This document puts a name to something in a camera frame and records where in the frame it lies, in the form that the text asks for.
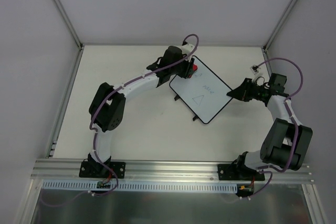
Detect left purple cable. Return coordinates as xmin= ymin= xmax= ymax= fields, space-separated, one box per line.
xmin=39 ymin=34 xmax=199 ymax=206

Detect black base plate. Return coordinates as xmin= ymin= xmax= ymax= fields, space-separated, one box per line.
xmin=217 ymin=164 xmax=265 ymax=182
xmin=79 ymin=159 xmax=126 ymax=179

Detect aluminium mounting rail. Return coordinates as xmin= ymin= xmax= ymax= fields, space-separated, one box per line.
xmin=30 ymin=158 xmax=315 ymax=184

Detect left aluminium frame post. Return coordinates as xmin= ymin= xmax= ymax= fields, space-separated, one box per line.
xmin=52 ymin=0 xmax=82 ymax=49

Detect wire whiteboard stand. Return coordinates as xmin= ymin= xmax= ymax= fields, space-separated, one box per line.
xmin=174 ymin=94 xmax=199 ymax=122

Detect aluminium frame post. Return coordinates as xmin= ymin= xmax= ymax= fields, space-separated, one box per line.
xmin=263 ymin=0 xmax=299 ymax=51
xmin=52 ymin=0 xmax=82 ymax=49

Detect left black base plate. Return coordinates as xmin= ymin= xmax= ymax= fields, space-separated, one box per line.
xmin=79 ymin=159 xmax=126 ymax=179

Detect white slotted cable duct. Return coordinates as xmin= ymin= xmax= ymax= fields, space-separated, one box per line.
xmin=41 ymin=180 xmax=238 ymax=194

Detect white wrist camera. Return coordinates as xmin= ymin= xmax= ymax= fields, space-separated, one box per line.
xmin=250 ymin=65 xmax=263 ymax=83
xmin=180 ymin=43 xmax=195 ymax=55

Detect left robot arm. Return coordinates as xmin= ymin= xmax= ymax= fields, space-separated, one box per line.
xmin=88 ymin=42 xmax=197 ymax=177

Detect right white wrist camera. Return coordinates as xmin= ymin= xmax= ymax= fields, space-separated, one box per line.
xmin=250 ymin=65 xmax=263 ymax=83

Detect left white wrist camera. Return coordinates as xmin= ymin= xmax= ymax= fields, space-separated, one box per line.
xmin=180 ymin=43 xmax=195 ymax=55

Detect small black-framed whiteboard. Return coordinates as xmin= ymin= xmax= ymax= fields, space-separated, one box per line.
xmin=169 ymin=56 xmax=232 ymax=124

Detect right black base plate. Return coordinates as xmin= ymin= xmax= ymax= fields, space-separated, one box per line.
xmin=217 ymin=164 xmax=265 ymax=182

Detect right aluminium frame post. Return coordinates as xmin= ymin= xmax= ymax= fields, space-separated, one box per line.
xmin=263 ymin=0 xmax=299 ymax=51

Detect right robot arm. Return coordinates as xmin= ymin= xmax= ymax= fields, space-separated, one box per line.
xmin=227 ymin=73 xmax=313 ymax=180

